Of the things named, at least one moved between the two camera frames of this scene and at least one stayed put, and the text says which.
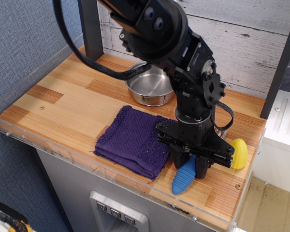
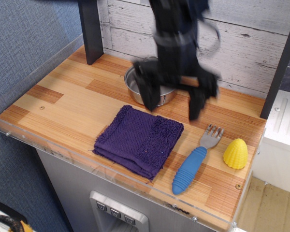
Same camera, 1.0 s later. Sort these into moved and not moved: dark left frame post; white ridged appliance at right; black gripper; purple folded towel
Moved: black gripper
Not moved: dark left frame post; white ridged appliance at right; purple folded towel
